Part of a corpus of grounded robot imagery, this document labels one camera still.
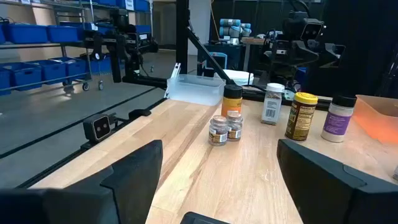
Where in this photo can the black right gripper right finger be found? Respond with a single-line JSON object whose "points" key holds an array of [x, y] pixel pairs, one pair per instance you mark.
{"points": [[311, 180]]}

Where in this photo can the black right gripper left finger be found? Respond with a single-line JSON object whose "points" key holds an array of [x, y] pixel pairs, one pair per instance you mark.
{"points": [[136, 174]]}

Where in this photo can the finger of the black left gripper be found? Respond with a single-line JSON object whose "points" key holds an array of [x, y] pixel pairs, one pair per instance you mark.
{"points": [[334, 51]]}

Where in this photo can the white-capped clear spice bottle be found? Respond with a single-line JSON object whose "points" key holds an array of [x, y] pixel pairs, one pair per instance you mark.
{"points": [[272, 107]]}

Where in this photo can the yellow-capped brown spice bottle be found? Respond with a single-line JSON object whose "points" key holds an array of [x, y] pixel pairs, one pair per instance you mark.
{"points": [[300, 121]]}

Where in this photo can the black-capped purple-label spice bottle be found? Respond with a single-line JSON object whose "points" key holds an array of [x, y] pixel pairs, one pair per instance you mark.
{"points": [[337, 124]]}

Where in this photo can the orange spice bottle black cap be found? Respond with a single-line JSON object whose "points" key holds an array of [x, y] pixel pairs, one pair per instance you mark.
{"points": [[231, 105]]}

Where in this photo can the small glass saffron jar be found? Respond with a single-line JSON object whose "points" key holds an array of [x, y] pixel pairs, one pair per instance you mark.
{"points": [[235, 129], [218, 133]]}

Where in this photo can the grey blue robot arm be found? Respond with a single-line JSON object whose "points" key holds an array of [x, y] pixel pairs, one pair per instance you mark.
{"points": [[231, 31]]}

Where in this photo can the black background robot arm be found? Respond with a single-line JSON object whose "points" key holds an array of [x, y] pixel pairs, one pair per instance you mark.
{"points": [[124, 46]]}

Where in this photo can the black curtain partition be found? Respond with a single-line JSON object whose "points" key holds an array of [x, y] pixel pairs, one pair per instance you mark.
{"points": [[367, 46]]}

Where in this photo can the white round container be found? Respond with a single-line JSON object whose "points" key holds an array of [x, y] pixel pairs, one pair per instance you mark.
{"points": [[241, 77]]}

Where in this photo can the dark blue cabinet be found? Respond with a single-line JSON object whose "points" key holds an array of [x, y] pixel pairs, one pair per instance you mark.
{"points": [[230, 56]]}

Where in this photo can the orange plastic bin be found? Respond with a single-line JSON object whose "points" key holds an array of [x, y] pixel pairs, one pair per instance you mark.
{"points": [[377, 124]]}

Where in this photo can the clear plastic bin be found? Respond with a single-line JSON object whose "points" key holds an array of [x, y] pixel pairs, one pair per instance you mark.
{"points": [[196, 91]]}

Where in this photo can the blue storage bin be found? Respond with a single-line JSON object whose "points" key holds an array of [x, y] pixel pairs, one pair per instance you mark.
{"points": [[141, 4], [25, 74], [101, 65], [26, 33], [3, 81], [73, 66], [63, 33], [49, 70]]}

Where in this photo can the grey metal shelf cart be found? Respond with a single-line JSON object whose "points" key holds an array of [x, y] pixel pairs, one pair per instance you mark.
{"points": [[31, 45]]}

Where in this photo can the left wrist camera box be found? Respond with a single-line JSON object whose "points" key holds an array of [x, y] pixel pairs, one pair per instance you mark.
{"points": [[311, 31]]}

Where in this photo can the black table-level camera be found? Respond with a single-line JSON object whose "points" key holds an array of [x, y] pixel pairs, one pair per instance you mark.
{"points": [[99, 127]]}

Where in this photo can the black table frame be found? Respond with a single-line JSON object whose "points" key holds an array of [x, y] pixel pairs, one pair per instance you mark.
{"points": [[149, 82]]}

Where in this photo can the black frame post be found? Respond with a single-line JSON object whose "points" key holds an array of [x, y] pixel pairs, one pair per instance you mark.
{"points": [[182, 31]]}

